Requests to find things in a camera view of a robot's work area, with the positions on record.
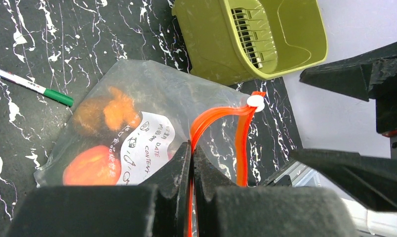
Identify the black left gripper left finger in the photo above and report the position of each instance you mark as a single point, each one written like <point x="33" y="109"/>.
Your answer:
<point x="158" y="207"/>

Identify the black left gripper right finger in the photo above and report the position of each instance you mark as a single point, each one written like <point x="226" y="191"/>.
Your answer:
<point x="225" y="209"/>

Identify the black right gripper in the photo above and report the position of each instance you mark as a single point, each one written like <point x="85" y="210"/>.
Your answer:
<point x="371" y="181"/>

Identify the orange peach fruit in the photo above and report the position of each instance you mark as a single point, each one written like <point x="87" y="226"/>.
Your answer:
<point x="96" y="166"/>

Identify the clear zip bag red zipper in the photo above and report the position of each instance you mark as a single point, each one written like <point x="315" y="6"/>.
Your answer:
<point x="175" y="107"/>

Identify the yellow orange food piece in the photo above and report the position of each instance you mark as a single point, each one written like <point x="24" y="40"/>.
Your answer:
<point x="120" y="111"/>

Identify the small orange fruit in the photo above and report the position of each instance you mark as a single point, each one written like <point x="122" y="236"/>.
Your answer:
<point x="88" y="119"/>

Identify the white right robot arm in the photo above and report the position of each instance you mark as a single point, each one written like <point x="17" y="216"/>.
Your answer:
<point x="371" y="223"/>

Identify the green white marker pen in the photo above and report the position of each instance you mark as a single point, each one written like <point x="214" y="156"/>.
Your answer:
<point x="52" y="94"/>

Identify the olive green plastic basket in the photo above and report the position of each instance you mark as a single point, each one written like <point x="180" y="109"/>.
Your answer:
<point x="233" y="41"/>

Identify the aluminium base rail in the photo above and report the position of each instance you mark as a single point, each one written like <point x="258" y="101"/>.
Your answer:
<point x="293" y="174"/>

